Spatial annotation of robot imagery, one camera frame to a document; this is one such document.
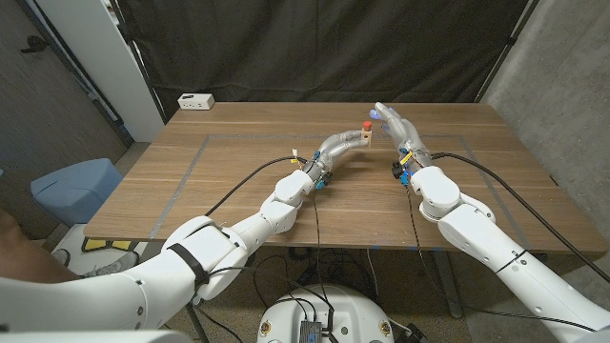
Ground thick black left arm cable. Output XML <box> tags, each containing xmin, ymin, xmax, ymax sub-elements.
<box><xmin>204</xmin><ymin>155</ymin><xmax>309</xmax><ymax>218</ymax></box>

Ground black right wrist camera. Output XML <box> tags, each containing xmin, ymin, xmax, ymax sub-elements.
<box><xmin>391</xmin><ymin>160</ymin><xmax>412</xmax><ymax>188</ymax></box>

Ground black backdrop curtain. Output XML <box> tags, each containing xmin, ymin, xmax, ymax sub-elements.
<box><xmin>116</xmin><ymin>0</ymin><xmax>531</xmax><ymax>123</ymax></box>

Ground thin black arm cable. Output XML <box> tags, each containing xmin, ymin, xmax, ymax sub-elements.
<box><xmin>190</xmin><ymin>188</ymin><xmax>337</xmax><ymax>343</ymax></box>
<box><xmin>404</xmin><ymin>184</ymin><xmax>598</xmax><ymax>333</ymax></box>

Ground yellow black floor marker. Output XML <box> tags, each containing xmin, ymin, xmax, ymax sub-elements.
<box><xmin>80</xmin><ymin>237</ymin><xmax>139</xmax><ymax>252</ymax></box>

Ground blue stool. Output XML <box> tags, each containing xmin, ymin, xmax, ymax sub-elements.
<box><xmin>30</xmin><ymin>157</ymin><xmax>124</xmax><ymax>228</ymax></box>

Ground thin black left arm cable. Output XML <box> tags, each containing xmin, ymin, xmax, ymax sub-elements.
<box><xmin>190</xmin><ymin>188</ymin><xmax>337</xmax><ymax>343</ymax></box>

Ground black door handle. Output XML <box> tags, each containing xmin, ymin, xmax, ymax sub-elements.
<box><xmin>20</xmin><ymin>34</ymin><xmax>49</xmax><ymax>53</ymax></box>

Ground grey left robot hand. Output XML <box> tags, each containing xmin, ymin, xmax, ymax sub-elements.
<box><xmin>303</xmin><ymin>130</ymin><xmax>372</xmax><ymax>180</ymax></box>

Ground white floor cable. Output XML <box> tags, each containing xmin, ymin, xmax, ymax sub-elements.
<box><xmin>365</xmin><ymin>248</ymin><xmax>381</xmax><ymax>306</ymax></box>

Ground person's bare leg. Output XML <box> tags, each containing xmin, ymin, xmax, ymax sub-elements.
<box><xmin>0</xmin><ymin>209</ymin><xmax>80</xmax><ymax>285</ymax></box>

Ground white power strip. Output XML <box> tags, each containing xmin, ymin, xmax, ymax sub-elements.
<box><xmin>177</xmin><ymin>92</ymin><xmax>215</xmax><ymax>111</ymax></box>

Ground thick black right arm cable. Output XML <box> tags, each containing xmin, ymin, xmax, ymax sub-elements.
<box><xmin>430</xmin><ymin>151</ymin><xmax>610</xmax><ymax>285</ymax></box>

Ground grey table leg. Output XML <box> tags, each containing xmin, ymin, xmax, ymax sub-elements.
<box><xmin>431</xmin><ymin>251</ymin><xmax>464</xmax><ymax>319</ymax></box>

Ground black floor cable bundle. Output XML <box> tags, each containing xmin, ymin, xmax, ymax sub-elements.
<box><xmin>252</xmin><ymin>246</ymin><xmax>380</xmax><ymax>311</ymax></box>

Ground grey finned module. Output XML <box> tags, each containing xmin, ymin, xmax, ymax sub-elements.
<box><xmin>298</xmin><ymin>319</ymin><xmax>323</xmax><ymax>343</ymax></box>

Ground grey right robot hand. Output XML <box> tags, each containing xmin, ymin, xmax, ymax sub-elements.
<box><xmin>369</xmin><ymin>101</ymin><xmax>434</xmax><ymax>173</ymax></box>

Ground black backdrop stand pole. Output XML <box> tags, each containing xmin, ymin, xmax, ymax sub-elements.
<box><xmin>474</xmin><ymin>0</ymin><xmax>542</xmax><ymax>104</ymax></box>
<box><xmin>107</xmin><ymin>0</ymin><xmax>168</xmax><ymax>125</ymax></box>

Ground white floor board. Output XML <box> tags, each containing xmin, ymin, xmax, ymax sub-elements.
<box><xmin>50</xmin><ymin>223</ymin><xmax>144</xmax><ymax>268</ymax></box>

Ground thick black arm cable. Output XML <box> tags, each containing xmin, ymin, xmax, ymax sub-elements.
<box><xmin>204</xmin><ymin>155</ymin><xmax>309</xmax><ymax>218</ymax></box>
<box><xmin>430</xmin><ymin>151</ymin><xmax>610</xmax><ymax>285</ymax></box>

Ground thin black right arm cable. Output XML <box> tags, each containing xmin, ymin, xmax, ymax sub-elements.
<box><xmin>404</xmin><ymin>184</ymin><xmax>598</xmax><ymax>333</ymax></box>

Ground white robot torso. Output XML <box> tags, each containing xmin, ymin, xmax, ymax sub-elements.
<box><xmin>256</xmin><ymin>284</ymin><xmax>396</xmax><ymax>343</ymax></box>

